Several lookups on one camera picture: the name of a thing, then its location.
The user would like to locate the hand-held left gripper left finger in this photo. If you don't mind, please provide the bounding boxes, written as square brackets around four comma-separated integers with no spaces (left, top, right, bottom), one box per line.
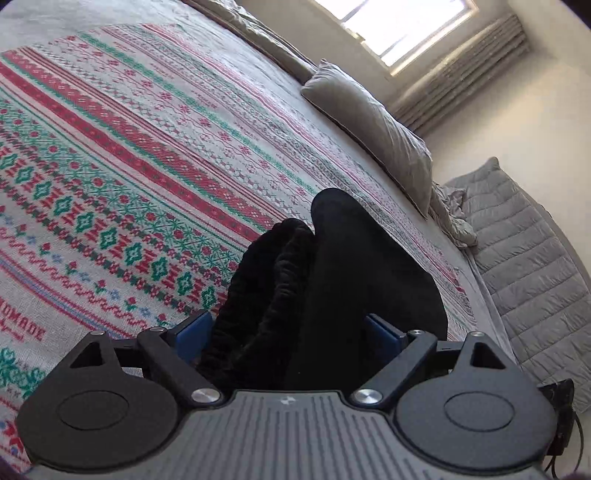
[69,310,225,409]

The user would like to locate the grey pleated curtain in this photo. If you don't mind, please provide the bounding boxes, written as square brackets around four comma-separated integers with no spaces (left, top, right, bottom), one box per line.
[392,14,529,134]

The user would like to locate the grey quilted cushion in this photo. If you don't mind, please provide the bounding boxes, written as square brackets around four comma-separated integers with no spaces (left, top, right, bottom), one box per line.
[443,157,591,384]

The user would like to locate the black pants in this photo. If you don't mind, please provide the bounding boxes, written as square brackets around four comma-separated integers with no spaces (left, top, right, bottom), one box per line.
[198,187,448,393]

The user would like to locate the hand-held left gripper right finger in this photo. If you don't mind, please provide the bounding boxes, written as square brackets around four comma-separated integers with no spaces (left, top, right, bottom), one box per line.
[348,315,507,410]

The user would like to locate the black cable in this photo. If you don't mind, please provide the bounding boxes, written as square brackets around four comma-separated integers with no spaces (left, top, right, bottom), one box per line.
[542,378,583,478]

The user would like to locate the bed with grey sheet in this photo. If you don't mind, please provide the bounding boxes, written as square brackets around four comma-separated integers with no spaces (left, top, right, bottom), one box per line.
[0,0,513,480]

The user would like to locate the crumpled grey cloth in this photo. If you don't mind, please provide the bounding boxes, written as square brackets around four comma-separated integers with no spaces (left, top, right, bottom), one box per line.
[429,182,478,250]

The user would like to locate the window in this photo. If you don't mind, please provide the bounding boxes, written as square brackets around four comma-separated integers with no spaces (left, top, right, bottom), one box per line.
[314,0,478,77]

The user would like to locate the folded grey duvet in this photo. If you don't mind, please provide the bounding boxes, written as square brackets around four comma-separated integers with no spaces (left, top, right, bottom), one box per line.
[185,0,319,84]

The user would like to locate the grey pillow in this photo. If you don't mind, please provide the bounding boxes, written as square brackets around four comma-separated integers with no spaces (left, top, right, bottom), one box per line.
[301,60,435,217]

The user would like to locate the patterned red green blanket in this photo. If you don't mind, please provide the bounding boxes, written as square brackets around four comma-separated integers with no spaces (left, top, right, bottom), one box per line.
[0,23,476,462]

